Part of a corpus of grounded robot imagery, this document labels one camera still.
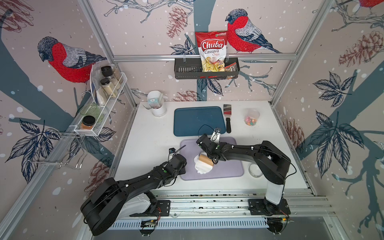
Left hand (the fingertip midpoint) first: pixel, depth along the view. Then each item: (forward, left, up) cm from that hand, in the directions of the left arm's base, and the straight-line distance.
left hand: (185, 162), depth 88 cm
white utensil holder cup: (+39, +22, +2) cm, 45 cm away
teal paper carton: (+41, +24, +10) cm, 48 cm away
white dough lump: (-2, -10, -2) cm, 11 cm away
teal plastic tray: (+33, -5, -1) cm, 33 cm away
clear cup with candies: (+32, -46, +5) cm, 56 cm away
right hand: (+14, -15, +3) cm, 21 cm away
